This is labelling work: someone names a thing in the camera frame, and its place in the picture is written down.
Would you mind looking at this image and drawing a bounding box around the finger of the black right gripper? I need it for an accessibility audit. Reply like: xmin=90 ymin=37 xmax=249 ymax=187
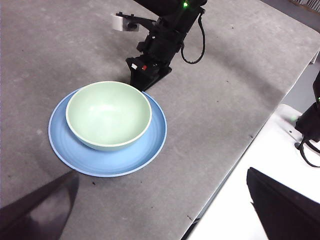
xmin=129 ymin=73 xmax=161 ymax=91
xmin=149 ymin=66 xmax=173 ymax=88

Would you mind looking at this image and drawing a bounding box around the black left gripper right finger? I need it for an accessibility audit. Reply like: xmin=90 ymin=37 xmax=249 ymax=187
xmin=246 ymin=166 xmax=320 ymax=240

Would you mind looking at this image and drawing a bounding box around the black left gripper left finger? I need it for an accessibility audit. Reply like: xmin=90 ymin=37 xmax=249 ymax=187
xmin=0 ymin=172 xmax=80 ymax=240

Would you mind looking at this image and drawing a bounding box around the green ribbed bowl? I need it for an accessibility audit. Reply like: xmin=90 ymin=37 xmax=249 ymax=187
xmin=65 ymin=80 xmax=153 ymax=153

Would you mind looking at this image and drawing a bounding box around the blue round plate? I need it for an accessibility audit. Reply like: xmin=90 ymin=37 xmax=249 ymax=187
xmin=48 ymin=87 xmax=168 ymax=178

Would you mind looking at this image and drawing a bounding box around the grey ridged panel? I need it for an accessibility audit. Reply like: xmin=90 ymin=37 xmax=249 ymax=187
xmin=288 ymin=0 xmax=320 ymax=12

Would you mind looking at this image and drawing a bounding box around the black looped gripper cable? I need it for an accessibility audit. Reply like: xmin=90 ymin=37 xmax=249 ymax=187
xmin=180 ymin=7 xmax=207 ymax=65

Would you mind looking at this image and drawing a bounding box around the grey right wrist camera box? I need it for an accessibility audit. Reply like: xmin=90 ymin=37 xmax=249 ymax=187
xmin=111 ymin=13 xmax=140 ymax=33

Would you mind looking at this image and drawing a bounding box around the black arm base cable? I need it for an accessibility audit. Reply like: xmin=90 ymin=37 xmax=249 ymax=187
xmin=294 ymin=138 xmax=320 ymax=168

